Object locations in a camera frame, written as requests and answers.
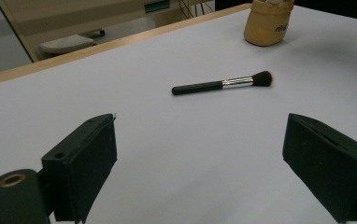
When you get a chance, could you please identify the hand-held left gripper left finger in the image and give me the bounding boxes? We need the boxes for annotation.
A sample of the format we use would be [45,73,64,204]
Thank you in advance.
[40,113,119,224]

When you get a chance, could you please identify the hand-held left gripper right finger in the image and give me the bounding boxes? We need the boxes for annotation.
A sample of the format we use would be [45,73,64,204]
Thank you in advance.
[281,112,357,224]

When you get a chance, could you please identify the black makeup brush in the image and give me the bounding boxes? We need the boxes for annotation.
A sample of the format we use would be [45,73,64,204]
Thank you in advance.
[171,70,274,96]

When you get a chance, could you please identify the beige cup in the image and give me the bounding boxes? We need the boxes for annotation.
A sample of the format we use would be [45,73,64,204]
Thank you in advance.
[243,0,295,48]

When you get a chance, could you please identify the white board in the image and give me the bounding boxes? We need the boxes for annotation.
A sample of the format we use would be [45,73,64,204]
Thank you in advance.
[0,4,357,224]

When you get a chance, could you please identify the wooden table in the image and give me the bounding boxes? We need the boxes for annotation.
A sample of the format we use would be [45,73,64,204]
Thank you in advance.
[0,3,254,89]

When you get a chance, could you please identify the chair base with castor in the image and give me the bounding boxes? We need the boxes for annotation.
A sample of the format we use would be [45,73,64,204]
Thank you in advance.
[38,28,106,55]

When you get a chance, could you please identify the wooden desk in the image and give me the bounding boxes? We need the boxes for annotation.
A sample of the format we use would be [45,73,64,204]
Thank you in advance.
[0,0,215,63]

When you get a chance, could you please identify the hanging black cables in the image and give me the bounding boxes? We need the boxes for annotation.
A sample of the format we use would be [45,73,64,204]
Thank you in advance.
[179,0,213,20]

